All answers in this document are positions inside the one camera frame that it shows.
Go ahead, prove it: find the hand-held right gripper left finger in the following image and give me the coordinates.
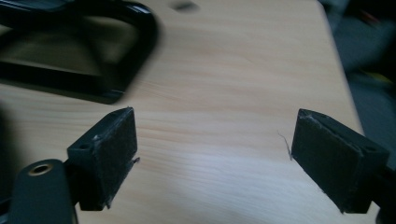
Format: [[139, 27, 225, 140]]
[[66, 106, 141, 212]]

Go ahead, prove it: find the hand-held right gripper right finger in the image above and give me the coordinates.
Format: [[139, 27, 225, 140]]
[[290, 107, 390, 215]]

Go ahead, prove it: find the red and black shoe rack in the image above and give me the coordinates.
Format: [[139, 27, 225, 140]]
[[0, 0, 160, 105]]

